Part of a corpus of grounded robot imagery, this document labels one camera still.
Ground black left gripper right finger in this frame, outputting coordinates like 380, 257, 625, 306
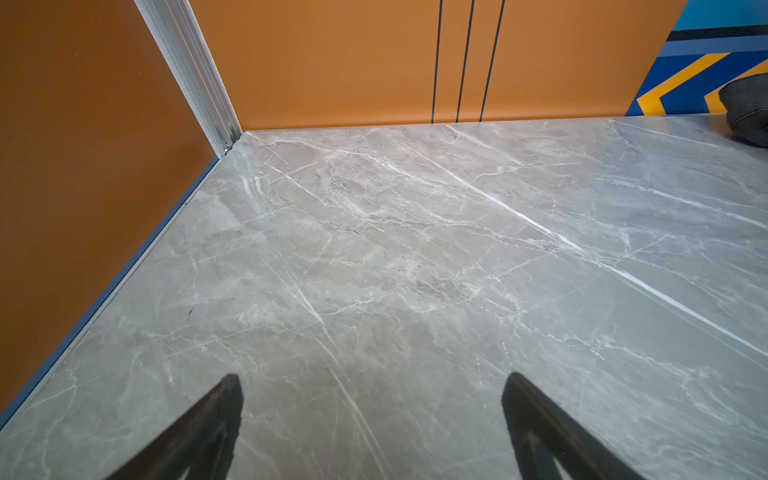
501, 372, 641, 479

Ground dark grey jeans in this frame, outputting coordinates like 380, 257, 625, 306
719, 73, 768, 148

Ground aluminium corner post left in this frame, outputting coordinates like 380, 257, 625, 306
135, 0, 243, 158

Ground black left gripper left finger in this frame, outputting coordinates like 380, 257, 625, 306
109, 374, 243, 479

